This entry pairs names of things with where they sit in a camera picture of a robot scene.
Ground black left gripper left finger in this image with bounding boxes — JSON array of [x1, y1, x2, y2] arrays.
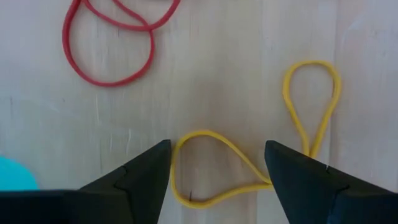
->
[[79, 139, 173, 224]]

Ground red rubber band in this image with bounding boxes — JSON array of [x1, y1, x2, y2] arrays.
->
[[61, 0, 182, 88]]

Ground translucent teal plastic bin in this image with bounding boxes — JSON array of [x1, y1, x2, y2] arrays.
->
[[0, 155, 40, 192]]

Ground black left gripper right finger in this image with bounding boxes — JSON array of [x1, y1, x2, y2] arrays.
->
[[264, 139, 398, 224]]

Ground yellow rubber band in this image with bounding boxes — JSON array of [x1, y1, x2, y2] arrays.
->
[[170, 59, 343, 209]]

